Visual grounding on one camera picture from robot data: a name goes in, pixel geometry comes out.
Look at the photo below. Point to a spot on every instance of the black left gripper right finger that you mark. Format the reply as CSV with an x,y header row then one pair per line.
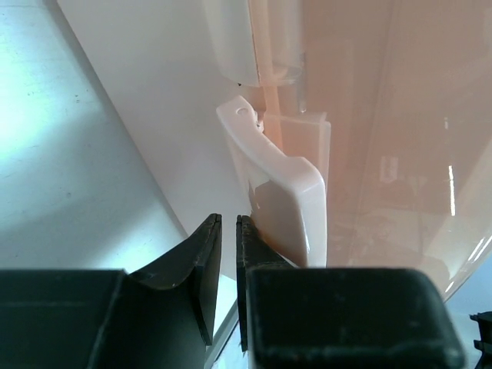
x,y
338,317

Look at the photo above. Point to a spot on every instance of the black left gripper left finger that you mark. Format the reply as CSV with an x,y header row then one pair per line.
x,y
160,316

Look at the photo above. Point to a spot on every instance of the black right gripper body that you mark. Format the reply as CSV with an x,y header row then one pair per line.
x,y
484,344

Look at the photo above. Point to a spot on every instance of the pink plastic toolbox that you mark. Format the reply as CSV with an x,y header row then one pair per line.
x,y
391,100

